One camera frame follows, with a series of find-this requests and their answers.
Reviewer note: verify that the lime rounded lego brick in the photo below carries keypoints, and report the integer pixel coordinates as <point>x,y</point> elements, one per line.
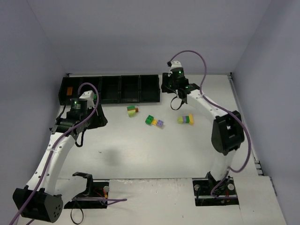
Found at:
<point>180,120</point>

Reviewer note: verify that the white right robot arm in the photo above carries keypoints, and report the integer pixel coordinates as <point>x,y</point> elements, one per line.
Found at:
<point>227,133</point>

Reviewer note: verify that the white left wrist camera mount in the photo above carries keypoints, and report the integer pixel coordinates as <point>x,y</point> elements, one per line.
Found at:
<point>89,96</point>

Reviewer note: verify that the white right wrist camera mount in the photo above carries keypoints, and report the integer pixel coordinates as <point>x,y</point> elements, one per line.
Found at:
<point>174,64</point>

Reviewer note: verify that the green lime brown lego cluster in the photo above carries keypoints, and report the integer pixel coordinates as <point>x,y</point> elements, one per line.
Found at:
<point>132,110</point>

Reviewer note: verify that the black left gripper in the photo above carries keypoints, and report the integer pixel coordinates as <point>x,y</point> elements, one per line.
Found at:
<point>99,117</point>

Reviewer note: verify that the orange lego brick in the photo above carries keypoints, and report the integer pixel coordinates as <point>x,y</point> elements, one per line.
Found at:
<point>69,91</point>

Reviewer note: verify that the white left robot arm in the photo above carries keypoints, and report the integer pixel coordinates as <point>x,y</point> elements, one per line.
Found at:
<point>45,195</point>

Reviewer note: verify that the purple small lego brick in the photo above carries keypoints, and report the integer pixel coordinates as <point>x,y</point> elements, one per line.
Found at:
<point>159,123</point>

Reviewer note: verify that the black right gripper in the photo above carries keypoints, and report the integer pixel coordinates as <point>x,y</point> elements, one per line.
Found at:
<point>165,84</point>

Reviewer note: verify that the yellow curved lego brick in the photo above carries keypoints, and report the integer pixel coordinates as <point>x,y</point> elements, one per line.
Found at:
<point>191,119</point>

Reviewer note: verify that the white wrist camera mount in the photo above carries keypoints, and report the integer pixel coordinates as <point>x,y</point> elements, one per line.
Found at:
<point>89,96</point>
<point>174,64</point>

